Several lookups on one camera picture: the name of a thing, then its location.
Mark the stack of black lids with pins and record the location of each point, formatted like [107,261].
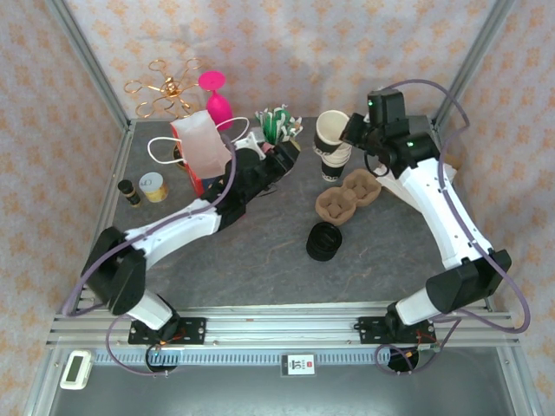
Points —
[324,242]

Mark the black sleeved paper cup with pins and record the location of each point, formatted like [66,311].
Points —
[329,128]

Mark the white digital timer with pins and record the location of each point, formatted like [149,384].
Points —
[76,369]

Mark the yellow tin can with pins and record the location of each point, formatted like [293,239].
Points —
[154,187]

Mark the small black bottle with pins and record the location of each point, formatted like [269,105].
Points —
[129,193]

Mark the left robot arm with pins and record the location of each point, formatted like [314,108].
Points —
[173,234]

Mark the pink wine glass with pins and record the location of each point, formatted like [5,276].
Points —
[219,110]

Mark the green white straws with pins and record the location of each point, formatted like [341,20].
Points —
[273,125]

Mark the brown pulp cup carrier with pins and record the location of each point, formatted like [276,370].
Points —
[342,208]

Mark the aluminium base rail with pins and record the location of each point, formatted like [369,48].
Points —
[282,329]

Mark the white number label card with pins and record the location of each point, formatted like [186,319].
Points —
[298,365]

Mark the aluminium frame post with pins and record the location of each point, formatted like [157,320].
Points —
[86,56]
[472,56]

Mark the white napkins in box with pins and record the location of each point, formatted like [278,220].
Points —
[455,162]

